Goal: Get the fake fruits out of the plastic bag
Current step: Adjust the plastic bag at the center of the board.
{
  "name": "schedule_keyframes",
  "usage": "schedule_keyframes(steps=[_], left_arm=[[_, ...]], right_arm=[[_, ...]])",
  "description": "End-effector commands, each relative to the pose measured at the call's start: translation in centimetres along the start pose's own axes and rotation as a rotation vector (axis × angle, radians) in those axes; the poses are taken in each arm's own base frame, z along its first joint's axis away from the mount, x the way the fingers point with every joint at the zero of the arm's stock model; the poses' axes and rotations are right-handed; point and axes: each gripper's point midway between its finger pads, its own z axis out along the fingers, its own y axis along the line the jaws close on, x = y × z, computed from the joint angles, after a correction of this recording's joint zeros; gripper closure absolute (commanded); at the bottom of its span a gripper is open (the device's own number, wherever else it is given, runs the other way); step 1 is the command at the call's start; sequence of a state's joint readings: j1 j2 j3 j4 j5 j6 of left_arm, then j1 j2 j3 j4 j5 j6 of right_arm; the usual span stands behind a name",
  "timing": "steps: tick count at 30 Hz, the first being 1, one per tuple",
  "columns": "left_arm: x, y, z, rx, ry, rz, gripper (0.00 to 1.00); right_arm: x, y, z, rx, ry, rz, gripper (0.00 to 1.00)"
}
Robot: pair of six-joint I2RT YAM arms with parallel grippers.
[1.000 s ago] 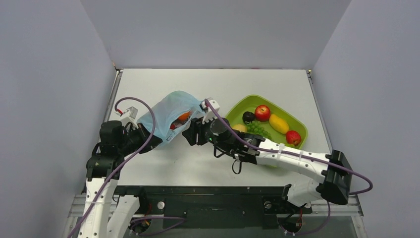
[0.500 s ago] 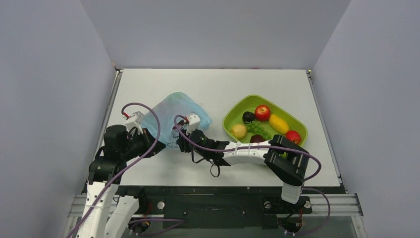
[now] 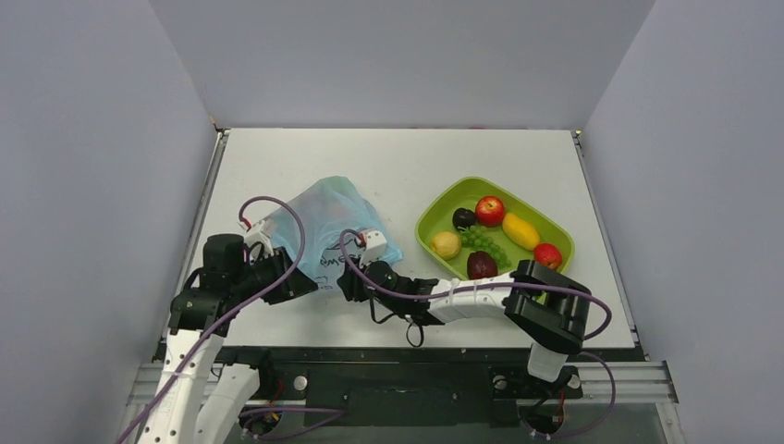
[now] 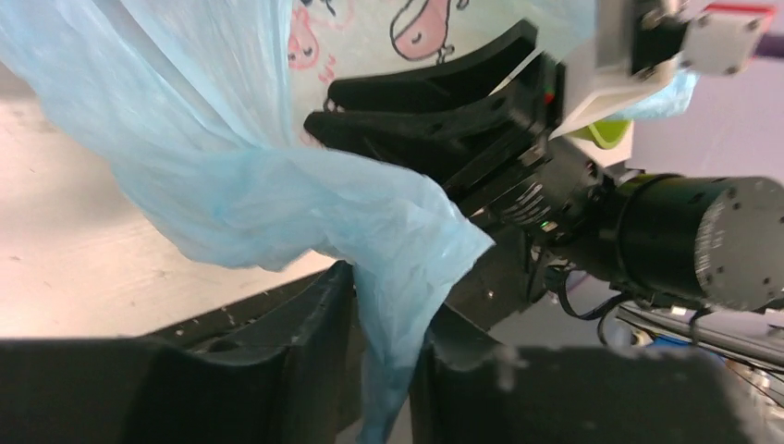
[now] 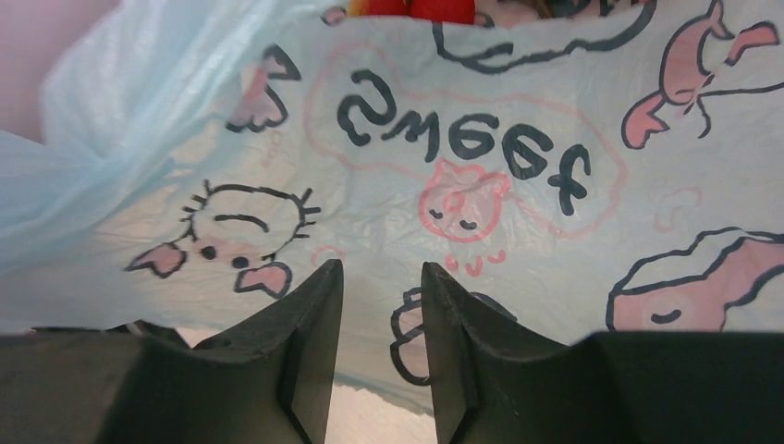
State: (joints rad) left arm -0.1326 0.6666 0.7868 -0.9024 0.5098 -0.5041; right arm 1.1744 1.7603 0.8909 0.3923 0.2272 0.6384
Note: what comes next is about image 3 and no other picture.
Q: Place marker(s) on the dark purple fake plum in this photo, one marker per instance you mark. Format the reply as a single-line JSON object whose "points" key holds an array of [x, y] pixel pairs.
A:
{"points": [[463, 218]]}

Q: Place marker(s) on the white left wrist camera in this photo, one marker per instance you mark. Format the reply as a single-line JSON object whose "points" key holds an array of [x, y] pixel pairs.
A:
{"points": [[261, 233]]}

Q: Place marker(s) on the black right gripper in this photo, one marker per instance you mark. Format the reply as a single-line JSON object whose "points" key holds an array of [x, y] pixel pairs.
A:
{"points": [[352, 284]]}

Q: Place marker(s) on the yellow fake mango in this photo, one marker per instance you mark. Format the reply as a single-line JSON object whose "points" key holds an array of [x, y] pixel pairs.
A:
{"points": [[520, 232]]}

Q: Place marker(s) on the yellow fake lemon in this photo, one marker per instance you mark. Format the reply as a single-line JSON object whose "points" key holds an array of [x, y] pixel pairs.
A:
{"points": [[446, 245]]}

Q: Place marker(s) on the green fake grapes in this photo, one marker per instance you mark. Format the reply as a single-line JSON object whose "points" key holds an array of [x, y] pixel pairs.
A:
{"points": [[477, 238]]}

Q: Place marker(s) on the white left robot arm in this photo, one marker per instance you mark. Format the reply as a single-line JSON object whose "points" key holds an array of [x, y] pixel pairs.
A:
{"points": [[180, 410]]}

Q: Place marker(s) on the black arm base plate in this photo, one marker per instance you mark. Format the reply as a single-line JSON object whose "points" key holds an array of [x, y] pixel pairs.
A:
{"points": [[407, 387]]}

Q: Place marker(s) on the green plastic tray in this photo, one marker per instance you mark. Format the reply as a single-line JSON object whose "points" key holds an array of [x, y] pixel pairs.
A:
{"points": [[466, 193]]}

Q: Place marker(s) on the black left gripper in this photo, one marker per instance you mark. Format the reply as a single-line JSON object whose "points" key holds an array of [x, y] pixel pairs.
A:
{"points": [[296, 284]]}

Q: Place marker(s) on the small red fake apple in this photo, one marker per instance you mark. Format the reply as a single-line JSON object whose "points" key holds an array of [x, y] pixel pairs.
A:
{"points": [[548, 255]]}

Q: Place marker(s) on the dark red fake fruit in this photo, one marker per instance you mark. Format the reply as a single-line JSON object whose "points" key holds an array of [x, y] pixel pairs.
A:
{"points": [[481, 264]]}

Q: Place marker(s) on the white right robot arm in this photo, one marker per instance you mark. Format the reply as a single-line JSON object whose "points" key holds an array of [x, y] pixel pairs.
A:
{"points": [[548, 307]]}

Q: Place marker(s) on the blue printed plastic bag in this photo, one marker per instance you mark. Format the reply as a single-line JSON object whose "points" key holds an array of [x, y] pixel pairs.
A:
{"points": [[328, 207]]}

